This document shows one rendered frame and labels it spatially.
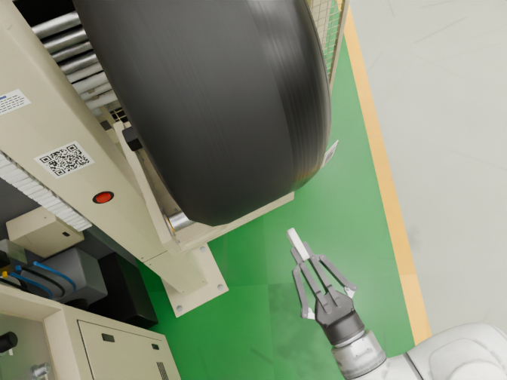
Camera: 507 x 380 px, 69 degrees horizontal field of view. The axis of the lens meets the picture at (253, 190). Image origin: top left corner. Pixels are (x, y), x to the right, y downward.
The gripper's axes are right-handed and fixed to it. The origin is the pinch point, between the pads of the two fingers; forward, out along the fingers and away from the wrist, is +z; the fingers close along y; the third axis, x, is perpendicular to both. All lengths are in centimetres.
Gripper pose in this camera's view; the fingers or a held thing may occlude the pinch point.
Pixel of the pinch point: (297, 244)
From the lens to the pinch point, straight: 78.8
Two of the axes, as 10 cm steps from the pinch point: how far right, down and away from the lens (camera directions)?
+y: -8.9, 4.3, -1.5
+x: 0.0, 3.2, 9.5
